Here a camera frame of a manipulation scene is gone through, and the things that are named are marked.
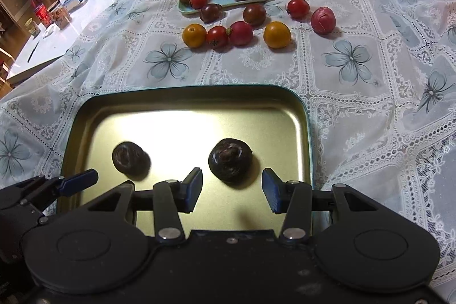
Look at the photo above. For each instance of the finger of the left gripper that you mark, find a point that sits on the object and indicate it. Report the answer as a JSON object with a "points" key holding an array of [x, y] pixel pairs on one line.
{"points": [[78, 183]]}

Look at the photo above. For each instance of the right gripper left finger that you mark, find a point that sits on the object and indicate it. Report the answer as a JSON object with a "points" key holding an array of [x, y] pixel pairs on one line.
{"points": [[171, 198]]}

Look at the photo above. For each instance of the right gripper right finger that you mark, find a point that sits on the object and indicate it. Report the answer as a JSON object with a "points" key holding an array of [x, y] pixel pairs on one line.
{"points": [[293, 199]]}

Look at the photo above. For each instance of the dark purple fruit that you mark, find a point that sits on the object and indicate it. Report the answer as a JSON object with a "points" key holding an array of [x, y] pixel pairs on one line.
{"points": [[130, 159]]}

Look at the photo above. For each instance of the dark purple plum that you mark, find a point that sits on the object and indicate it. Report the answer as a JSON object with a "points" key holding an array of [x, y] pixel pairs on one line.
{"points": [[230, 160]]}

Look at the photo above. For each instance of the yellow tomato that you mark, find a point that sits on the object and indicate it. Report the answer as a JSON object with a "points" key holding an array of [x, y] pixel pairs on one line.
{"points": [[194, 36], [277, 35]]}

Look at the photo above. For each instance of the pink radish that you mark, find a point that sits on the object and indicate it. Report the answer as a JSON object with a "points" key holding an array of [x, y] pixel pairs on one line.
{"points": [[323, 20], [240, 33]]}

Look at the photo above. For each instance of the dark brown tomato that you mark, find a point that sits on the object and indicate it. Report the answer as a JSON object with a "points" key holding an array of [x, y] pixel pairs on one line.
{"points": [[254, 15], [210, 13]]}

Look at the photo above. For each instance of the red cherry tomato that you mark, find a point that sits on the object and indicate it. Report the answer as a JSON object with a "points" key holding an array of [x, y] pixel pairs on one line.
{"points": [[298, 9]]}

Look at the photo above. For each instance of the gold metal tray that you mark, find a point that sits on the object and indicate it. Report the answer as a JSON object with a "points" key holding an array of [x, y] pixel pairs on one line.
{"points": [[177, 128]]}

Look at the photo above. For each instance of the glass jar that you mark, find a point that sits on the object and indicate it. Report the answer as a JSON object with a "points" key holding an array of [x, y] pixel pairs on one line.
{"points": [[59, 15]]}

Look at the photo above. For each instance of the white lace floral tablecloth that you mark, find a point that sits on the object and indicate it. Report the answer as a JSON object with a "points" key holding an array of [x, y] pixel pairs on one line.
{"points": [[379, 89]]}

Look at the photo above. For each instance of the red cherry tomato front tray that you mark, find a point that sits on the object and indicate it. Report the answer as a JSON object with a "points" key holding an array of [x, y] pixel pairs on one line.
{"points": [[198, 4]]}

